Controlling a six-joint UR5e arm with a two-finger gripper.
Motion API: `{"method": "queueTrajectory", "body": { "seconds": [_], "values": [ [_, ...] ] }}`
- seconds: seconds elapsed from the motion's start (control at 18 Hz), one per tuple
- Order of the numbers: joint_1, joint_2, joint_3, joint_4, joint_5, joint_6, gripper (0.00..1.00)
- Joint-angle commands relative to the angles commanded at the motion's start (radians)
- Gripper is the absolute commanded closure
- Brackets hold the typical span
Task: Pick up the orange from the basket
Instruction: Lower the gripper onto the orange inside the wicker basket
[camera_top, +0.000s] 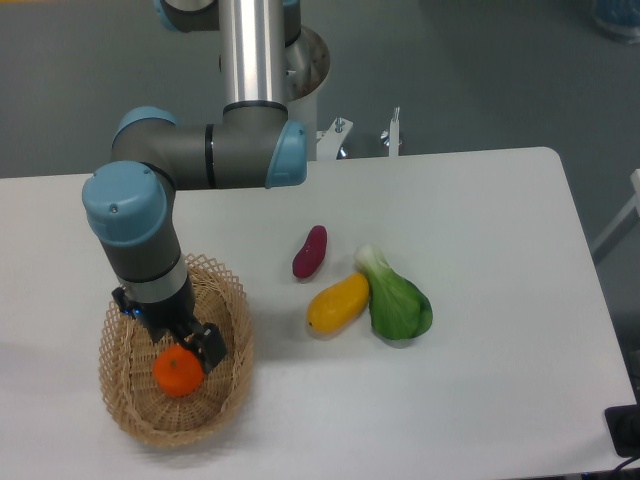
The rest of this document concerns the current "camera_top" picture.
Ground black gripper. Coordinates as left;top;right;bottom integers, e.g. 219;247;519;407
111;277;228;375

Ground orange fruit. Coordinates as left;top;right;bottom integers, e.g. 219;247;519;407
152;345;204;398

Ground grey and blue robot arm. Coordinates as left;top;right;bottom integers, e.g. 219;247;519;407
82;1;329;372

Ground woven wicker basket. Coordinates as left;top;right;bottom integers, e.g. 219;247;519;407
99;254;254;447

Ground purple sweet potato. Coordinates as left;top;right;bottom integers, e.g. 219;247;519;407
292;225;328;280

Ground yellow mango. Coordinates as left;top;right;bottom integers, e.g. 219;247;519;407
306;273;369;334

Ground green bok choy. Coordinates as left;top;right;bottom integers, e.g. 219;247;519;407
354;244;433;341

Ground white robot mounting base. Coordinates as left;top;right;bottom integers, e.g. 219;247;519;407
285;26;353;161

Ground black device at edge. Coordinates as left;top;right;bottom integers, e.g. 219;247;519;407
604;404;639;458

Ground blue object top right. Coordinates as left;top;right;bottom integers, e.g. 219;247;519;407
592;0;639;44

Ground white metal bracket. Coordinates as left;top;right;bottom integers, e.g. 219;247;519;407
380;106;403;158

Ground white frame at right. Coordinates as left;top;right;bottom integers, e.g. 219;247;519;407
590;169;639;265

